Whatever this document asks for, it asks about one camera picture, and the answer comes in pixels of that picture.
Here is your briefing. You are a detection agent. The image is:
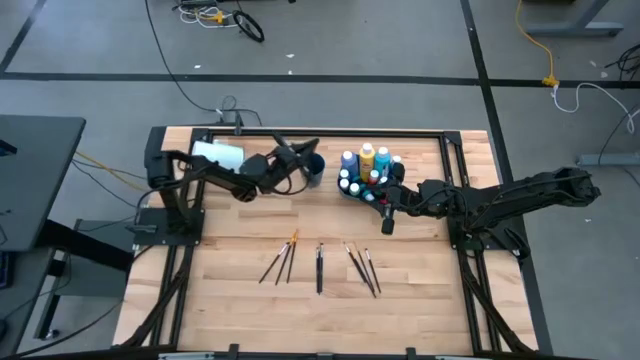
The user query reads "long black floor cable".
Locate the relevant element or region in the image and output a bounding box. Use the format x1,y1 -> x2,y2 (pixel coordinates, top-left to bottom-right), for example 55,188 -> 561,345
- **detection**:
144,0 -> 264,127

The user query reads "black desk base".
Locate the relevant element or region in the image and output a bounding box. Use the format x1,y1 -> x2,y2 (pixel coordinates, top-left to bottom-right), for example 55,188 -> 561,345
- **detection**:
0,217 -> 137,351

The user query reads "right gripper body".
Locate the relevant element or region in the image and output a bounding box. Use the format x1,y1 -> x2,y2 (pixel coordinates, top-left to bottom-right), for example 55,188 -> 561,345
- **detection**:
380,162 -> 449,236

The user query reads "teal plastic bin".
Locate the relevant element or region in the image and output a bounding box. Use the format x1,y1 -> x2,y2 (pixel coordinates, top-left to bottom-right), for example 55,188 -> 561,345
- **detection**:
337,167 -> 401,206

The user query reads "white floor cable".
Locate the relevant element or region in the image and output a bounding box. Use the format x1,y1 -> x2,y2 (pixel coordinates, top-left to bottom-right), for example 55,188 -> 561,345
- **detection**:
551,82 -> 640,136

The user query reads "thin yellow cable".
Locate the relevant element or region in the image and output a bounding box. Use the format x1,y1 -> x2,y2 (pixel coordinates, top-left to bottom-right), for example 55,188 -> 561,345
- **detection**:
73,150 -> 149,194

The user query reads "large turquoise paint bottle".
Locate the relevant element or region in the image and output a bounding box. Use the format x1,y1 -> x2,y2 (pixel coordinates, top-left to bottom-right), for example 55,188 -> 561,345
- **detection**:
374,145 -> 392,177

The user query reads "grey desk foot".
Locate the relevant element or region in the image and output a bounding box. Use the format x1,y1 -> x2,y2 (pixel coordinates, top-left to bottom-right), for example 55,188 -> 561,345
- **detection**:
574,152 -> 640,167

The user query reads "orange-bristled black paintbrush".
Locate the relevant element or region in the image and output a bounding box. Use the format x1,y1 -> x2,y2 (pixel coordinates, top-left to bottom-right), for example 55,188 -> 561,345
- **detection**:
257,241 -> 292,285
274,234 -> 297,287
286,228 -> 301,285

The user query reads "desk with grey legs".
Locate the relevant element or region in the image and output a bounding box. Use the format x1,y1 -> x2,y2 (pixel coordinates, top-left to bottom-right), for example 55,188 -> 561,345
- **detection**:
524,0 -> 626,39

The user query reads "dark blue plastic cup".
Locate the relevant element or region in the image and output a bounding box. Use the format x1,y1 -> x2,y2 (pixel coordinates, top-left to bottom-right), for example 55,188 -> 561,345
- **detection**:
305,152 -> 327,190

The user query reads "large yellow paint bottle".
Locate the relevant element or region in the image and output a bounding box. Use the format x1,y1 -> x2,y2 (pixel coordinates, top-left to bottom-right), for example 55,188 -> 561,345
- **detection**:
358,142 -> 376,184

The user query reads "black desk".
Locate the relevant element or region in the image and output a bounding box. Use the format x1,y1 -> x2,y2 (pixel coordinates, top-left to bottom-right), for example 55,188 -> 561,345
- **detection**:
0,114 -> 87,254

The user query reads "black aluminium table frame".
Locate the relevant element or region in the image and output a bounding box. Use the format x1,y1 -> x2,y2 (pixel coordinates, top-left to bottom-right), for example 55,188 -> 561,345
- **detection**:
112,124 -> 555,360

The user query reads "white and yellow cable bundle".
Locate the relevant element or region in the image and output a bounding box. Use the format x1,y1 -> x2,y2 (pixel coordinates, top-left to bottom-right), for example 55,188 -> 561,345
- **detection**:
172,0 -> 236,30

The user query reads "large lavender paint bottle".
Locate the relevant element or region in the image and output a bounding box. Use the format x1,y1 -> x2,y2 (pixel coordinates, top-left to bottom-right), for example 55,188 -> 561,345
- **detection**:
340,149 -> 360,181

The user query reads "yellow extension cable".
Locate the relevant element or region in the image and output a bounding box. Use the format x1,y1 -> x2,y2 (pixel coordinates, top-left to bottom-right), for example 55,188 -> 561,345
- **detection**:
514,0 -> 561,89

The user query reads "black cable cluster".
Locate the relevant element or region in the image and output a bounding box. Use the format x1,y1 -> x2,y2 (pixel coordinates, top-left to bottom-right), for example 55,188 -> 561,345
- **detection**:
603,42 -> 640,76

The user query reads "thin black paintbrush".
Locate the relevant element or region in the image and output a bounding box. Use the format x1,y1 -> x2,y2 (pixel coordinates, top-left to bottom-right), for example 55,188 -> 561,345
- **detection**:
353,242 -> 375,294
364,247 -> 383,295
342,242 -> 378,299

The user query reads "coiled black cable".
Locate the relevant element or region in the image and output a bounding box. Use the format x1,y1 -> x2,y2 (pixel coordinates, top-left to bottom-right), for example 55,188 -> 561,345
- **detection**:
232,9 -> 266,44

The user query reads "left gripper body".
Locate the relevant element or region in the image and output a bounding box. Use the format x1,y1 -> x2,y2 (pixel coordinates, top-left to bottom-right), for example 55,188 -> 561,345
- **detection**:
264,133 -> 301,194

